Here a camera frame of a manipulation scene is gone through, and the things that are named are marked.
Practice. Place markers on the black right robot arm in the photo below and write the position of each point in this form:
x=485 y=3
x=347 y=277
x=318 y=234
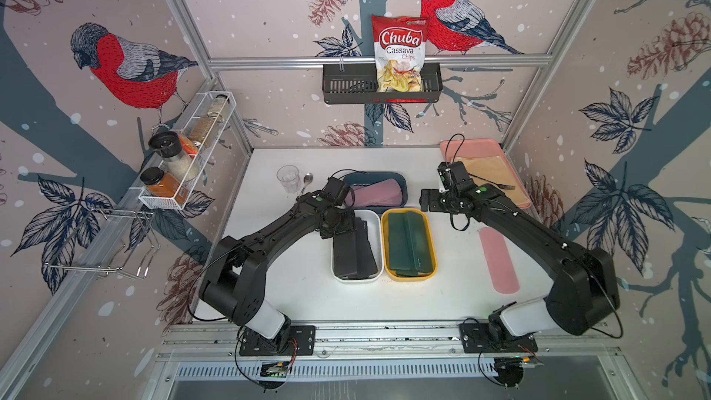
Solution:
x=584 y=290

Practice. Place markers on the clear drinking glass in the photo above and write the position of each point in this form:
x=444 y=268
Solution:
x=290 y=178

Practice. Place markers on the aluminium front rail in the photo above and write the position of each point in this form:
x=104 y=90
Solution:
x=217 y=341

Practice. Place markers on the pink pencil case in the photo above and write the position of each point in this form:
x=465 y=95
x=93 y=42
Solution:
x=499 y=263
x=386 y=193

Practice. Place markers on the orange spice jar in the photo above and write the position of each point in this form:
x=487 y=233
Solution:
x=162 y=184

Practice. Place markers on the yellow storage box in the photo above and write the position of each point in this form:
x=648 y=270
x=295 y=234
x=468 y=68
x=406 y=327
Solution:
x=384 y=230

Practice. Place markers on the green pencil case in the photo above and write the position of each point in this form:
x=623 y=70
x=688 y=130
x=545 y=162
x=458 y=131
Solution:
x=400 y=260
x=418 y=243

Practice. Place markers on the black pencil case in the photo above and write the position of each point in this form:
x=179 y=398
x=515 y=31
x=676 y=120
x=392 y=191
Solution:
x=345 y=255
x=366 y=263

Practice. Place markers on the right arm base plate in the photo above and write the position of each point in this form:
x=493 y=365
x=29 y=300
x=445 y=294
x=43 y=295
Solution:
x=481 y=337

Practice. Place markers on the pink tray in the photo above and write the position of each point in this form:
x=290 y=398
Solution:
x=471 y=149

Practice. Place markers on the black fork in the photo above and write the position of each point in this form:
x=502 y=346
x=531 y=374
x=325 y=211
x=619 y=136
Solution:
x=501 y=186

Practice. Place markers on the dark teal storage box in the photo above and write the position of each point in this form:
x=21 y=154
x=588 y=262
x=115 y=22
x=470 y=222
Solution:
x=371 y=177

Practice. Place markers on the white wire spice rack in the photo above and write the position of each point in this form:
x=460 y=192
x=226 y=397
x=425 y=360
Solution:
x=200 y=155

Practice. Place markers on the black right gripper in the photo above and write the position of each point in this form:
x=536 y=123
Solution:
x=430 y=194

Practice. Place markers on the tan cloth mat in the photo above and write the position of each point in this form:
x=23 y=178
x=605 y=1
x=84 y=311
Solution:
x=498 y=169

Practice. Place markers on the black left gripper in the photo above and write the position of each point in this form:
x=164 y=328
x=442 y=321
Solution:
x=350 y=221

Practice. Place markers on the metal wire hanger rack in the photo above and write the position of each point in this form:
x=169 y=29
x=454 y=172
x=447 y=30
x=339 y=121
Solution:
x=126 y=246

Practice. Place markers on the tan spice jar rear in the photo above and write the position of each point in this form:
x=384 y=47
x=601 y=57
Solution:
x=217 y=113

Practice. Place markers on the metal spoon white handle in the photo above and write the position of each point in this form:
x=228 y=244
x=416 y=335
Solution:
x=308 y=179

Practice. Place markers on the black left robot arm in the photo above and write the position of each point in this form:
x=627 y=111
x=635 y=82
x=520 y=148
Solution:
x=234 y=282

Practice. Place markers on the red cassava chips bag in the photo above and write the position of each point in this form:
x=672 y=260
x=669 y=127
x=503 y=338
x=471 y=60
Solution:
x=399 y=52

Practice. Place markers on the white storage box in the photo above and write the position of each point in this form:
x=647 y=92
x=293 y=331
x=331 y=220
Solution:
x=376 y=240

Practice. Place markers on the black lid spice grinder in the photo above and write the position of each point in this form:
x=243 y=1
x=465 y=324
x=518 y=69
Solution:
x=168 y=146

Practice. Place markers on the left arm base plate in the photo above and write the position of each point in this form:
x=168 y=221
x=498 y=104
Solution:
x=296 y=340

